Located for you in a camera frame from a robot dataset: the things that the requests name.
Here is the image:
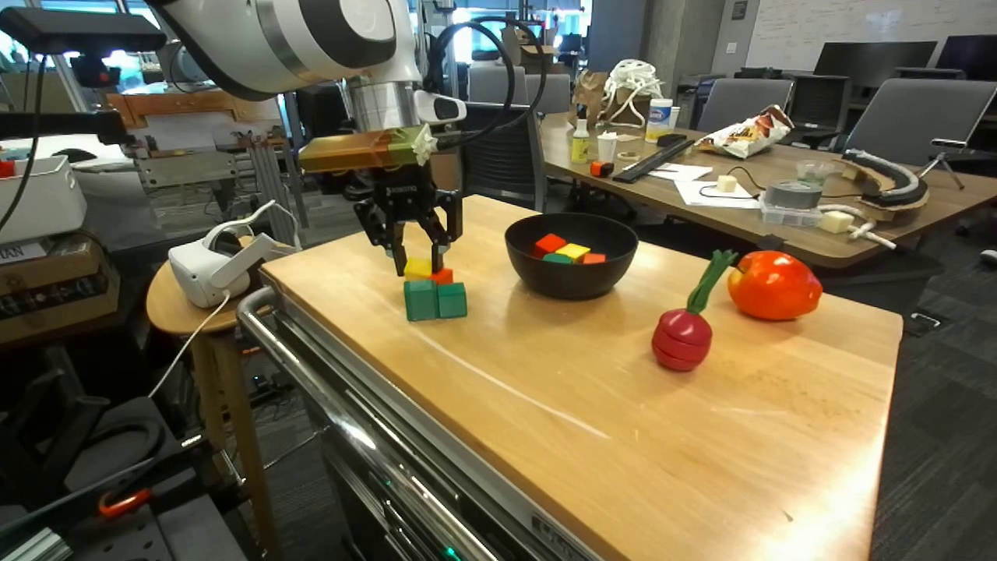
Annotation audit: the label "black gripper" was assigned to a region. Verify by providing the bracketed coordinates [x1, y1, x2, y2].
[350, 166, 466, 277]

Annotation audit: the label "green double block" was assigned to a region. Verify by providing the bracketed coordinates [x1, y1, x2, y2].
[402, 279, 439, 321]

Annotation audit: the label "red cube block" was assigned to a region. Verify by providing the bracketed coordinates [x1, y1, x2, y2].
[580, 251, 609, 264]
[533, 235, 568, 256]

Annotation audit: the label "small green block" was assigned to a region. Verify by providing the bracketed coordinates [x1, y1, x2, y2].
[540, 251, 578, 264]

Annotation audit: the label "yellow cube block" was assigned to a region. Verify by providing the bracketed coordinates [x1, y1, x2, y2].
[559, 244, 588, 261]

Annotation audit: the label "red toy radish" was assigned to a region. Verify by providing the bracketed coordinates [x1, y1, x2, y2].
[653, 248, 735, 374]

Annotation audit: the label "orange red toy apple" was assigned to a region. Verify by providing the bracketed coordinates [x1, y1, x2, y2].
[727, 248, 823, 321]

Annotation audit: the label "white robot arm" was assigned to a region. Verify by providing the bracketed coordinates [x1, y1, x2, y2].
[148, 0, 467, 272]

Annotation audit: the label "black bowl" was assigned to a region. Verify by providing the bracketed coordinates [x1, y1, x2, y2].
[505, 212, 638, 299]

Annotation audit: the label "white metal cart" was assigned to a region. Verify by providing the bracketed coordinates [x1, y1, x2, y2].
[262, 199, 903, 561]

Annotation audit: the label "white VR headset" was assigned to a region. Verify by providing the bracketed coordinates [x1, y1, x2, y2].
[168, 199, 298, 307]

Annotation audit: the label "round wooden stool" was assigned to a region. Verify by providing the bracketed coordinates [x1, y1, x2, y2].
[148, 264, 282, 561]

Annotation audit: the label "white paper sheets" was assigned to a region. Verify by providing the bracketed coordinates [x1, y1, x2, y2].
[654, 166, 761, 208]

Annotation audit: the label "snack chip bag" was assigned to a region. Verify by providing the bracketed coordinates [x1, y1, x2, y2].
[713, 107, 796, 159]

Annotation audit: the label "wooden office desk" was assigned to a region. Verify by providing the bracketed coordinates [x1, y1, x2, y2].
[540, 114, 997, 269]

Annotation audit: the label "grey office chair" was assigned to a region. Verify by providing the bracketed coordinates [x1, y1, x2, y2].
[845, 78, 997, 166]

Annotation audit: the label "chrome cart handle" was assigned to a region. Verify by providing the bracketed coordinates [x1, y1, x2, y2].
[238, 287, 499, 561]

